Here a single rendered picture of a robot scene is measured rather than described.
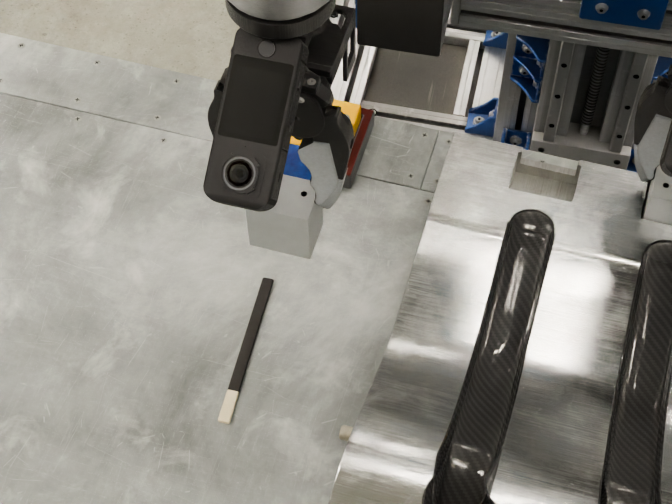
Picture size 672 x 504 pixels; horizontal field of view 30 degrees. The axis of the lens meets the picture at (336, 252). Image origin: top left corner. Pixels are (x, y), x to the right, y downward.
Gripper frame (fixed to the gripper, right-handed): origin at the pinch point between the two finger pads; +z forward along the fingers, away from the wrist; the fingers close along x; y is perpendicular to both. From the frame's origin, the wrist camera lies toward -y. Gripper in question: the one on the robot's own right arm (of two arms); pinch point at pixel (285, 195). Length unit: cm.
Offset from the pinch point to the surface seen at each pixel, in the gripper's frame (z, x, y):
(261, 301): 14.6, 2.4, -1.3
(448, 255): 6.4, -12.5, 2.3
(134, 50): 95, 62, 88
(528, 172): 8.6, -16.8, 13.7
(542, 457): 2.9, -23.0, -14.3
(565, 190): 8.8, -20.2, 12.9
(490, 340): 7.2, -17.4, -3.9
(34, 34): 95, 82, 86
